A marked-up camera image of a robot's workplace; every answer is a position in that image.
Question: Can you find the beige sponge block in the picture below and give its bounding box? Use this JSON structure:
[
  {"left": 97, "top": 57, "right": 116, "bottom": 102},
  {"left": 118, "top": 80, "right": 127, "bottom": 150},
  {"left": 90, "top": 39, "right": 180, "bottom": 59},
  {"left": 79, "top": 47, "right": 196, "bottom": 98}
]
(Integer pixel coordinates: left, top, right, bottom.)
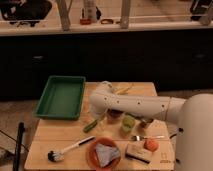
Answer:
[{"left": 125, "top": 144, "right": 152, "bottom": 164}]

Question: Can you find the orange fruit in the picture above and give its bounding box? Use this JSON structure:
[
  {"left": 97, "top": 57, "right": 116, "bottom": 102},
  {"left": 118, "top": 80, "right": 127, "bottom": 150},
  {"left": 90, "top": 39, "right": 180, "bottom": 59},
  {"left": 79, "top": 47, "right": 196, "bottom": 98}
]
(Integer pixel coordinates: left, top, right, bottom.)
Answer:
[{"left": 144, "top": 138, "right": 159, "bottom": 152}]

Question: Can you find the grey folded cloth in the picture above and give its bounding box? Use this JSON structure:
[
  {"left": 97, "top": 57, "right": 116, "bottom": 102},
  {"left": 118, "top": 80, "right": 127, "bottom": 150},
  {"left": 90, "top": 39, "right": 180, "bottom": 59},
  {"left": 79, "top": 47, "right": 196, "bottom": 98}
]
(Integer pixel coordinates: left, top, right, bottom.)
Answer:
[{"left": 95, "top": 143, "right": 120, "bottom": 167}]

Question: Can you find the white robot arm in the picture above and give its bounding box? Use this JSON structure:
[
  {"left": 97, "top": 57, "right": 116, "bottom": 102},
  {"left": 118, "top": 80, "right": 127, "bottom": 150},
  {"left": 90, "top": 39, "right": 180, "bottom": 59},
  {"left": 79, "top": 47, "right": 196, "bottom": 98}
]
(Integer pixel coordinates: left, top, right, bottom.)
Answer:
[{"left": 89, "top": 81, "right": 213, "bottom": 171}]

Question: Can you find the small brown cup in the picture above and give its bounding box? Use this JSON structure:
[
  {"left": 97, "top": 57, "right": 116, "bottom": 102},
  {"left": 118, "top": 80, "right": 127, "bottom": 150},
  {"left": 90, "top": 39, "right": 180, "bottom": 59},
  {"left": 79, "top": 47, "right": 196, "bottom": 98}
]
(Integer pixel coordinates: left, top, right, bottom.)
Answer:
[{"left": 107, "top": 110, "right": 123, "bottom": 122}]

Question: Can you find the black pole stand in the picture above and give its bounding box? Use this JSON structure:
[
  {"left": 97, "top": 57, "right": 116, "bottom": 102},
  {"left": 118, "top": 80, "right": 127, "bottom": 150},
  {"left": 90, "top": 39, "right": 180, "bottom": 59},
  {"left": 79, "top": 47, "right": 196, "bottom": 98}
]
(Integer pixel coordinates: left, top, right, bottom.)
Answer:
[{"left": 13, "top": 122, "right": 25, "bottom": 171}]

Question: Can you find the red round object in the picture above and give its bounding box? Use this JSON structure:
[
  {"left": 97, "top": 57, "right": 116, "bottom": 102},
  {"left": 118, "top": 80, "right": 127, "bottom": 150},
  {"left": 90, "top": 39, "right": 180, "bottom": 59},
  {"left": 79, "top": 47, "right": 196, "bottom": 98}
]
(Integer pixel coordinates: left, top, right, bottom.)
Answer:
[{"left": 80, "top": 18, "right": 91, "bottom": 25}]

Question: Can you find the black office chair left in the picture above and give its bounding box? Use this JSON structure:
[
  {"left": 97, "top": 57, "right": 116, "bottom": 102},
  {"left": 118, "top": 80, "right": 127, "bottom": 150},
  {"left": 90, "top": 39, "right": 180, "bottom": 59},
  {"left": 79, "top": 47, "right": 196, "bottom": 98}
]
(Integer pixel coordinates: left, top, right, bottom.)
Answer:
[{"left": 0, "top": 0, "right": 52, "bottom": 27}]

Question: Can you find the green plastic tray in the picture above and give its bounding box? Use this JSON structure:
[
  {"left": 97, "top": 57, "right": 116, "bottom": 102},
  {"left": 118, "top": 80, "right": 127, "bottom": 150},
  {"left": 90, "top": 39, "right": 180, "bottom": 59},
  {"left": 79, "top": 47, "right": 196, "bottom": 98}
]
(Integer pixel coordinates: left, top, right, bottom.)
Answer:
[{"left": 35, "top": 76, "right": 85, "bottom": 120}]

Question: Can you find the green pepper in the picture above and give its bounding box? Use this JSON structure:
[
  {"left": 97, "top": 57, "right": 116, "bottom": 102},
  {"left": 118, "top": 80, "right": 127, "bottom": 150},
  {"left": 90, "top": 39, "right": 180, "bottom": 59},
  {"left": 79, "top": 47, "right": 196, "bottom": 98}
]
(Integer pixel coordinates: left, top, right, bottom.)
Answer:
[{"left": 83, "top": 115, "right": 104, "bottom": 133}]

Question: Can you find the orange plate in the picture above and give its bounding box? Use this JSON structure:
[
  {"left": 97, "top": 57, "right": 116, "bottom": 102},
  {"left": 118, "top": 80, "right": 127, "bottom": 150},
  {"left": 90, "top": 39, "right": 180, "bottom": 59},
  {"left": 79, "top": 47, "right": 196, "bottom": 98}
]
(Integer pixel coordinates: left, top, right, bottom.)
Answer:
[{"left": 86, "top": 137, "right": 121, "bottom": 171}]

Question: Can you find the metal spoon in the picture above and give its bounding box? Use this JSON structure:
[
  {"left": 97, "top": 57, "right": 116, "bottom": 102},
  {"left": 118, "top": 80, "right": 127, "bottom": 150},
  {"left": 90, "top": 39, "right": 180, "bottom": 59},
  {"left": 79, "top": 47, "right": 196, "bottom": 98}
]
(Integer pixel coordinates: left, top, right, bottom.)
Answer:
[{"left": 130, "top": 135, "right": 164, "bottom": 141}]

